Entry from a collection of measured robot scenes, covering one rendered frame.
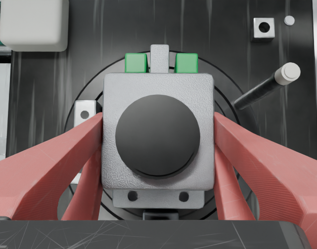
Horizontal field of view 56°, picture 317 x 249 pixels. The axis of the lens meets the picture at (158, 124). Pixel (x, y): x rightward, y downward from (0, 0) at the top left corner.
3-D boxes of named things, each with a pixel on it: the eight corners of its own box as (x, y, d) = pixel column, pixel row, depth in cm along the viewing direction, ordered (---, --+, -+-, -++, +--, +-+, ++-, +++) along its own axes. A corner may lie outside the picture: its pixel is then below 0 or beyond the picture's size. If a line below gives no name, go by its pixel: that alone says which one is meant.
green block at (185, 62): (189, 92, 21) (198, 74, 16) (172, 92, 21) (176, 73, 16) (189, 76, 21) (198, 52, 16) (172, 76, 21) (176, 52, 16)
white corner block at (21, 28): (74, 59, 26) (58, 42, 22) (22, 59, 26) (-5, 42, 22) (76, 7, 26) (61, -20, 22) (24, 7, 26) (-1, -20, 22)
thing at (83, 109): (100, 131, 21) (95, 130, 19) (79, 131, 21) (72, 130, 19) (101, 103, 21) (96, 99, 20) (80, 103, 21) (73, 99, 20)
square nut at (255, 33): (270, 42, 23) (275, 37, 22) (249, 42, 24) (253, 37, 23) (269, 22, 24) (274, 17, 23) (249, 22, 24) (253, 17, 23)
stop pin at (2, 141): (29, 154, 27) (7, 155, 23) (16, 154, 27) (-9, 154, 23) (30, 139, 27) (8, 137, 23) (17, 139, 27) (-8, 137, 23)
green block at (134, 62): (150, 92, 21) (146, 73, 16) (133, 92, 21) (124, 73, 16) (150, 75, 21) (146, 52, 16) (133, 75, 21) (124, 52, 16)
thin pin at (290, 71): (245, 109, 21) (301, 80, 13) (234, 109, 21) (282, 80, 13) (245, 98, 21) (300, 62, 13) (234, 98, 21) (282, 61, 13)
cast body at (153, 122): (197, 200, 17) (222, 231, 10) (120, 199, 17) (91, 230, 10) (197, 56, 18) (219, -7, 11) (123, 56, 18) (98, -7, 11)
